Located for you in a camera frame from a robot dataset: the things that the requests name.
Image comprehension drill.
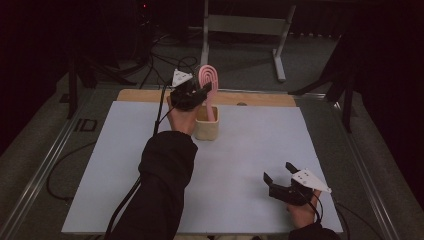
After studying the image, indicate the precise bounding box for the black looped floor cable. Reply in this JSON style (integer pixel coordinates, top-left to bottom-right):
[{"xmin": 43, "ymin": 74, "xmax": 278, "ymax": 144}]
[{"xmin": 139, "ymin": 33, "xmax": 201, "ymax": 91}]

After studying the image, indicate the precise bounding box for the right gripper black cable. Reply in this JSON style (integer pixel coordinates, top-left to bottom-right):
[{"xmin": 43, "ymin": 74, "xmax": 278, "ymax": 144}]
[{"xmin": 307, "ymin": 192, "xmax": 351, "ymax": 240}]

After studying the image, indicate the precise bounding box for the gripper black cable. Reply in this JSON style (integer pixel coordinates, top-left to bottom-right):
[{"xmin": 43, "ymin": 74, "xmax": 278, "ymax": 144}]
[
  {"xmin": 307, "ymin": 192, "xmax": 351, "ymax": 240},
  {"xmin": 103, "ymin": 83, "xmax": 175, "ymax": 240}
]

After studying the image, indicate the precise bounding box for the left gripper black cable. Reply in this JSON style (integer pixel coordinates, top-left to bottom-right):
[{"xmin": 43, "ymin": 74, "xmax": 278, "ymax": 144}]
[{"xmin": 103, "ymin": 83, "xmax": 175, "ymax": 240}]

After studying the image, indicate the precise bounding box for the white table mat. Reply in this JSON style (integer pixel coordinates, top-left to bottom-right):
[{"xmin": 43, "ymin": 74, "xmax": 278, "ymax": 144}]
[{"xmin": 61, "ymin": 100, "xmax": 344, "ymax": 234}]

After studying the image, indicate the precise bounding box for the person's left hand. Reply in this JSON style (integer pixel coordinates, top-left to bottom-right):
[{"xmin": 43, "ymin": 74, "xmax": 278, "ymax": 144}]
[{"xmin": 166, "ymin": 98, "xmax": 201, "ymax": 136}]

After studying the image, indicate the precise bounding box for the black metal stand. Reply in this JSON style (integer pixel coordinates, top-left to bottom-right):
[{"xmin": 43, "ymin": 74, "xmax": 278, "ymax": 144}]
[
  {"xmin": 288, "ymin": 33, "xmax": 356, "ymax": 134},
  {"xmin": 65, "ymin": 49, "xmax": 138, "ymax": 120}
]

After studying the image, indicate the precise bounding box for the beige square cup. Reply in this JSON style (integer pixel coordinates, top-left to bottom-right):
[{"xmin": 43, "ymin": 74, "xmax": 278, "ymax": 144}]
[{"xmin": 194, "ymin": 105, "xmax": 221, "ymax": 142}]

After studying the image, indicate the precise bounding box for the white metal stand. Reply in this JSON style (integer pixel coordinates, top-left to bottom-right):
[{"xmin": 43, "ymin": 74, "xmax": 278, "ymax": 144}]
[{"xmin": 198, "ymin": 0, "xmax": 297, "ymax": 83}]

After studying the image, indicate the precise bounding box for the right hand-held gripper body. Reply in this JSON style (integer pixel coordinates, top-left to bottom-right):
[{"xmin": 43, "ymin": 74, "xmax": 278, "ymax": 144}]
[{"xmin": 268, "ymin": 168, "xmax": 333, "ymax": 207}]

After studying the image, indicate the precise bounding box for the aluminium frame rail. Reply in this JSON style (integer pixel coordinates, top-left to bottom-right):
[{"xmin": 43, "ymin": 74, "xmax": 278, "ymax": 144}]
[
  {"xmin": 328, "ymin": 98, "xmax": 401, "ymax": 240},
  {"xmin": 0, "ymin": 88, "xmax": 98, "ymax": 240}
]

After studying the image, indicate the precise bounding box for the person's right hand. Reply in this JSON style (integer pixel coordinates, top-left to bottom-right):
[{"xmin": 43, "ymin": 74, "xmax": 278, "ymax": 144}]
[{"xmin": 286, "ymin": 190, "xmax": 322, "ymax": 230}]

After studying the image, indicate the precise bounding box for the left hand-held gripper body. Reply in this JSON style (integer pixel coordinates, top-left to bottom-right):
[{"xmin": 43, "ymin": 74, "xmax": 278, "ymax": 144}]
[{"xmin": 169, "ymin": 68, "xmax": 205, "ymax": 111}]

